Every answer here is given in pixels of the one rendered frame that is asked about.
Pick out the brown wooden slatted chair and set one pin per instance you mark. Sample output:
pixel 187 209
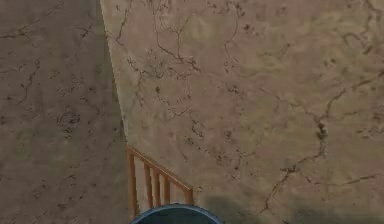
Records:
pixel 132 186

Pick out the dark blue round bowl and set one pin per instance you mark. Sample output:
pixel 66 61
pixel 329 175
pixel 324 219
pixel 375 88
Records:
pixel 176 215

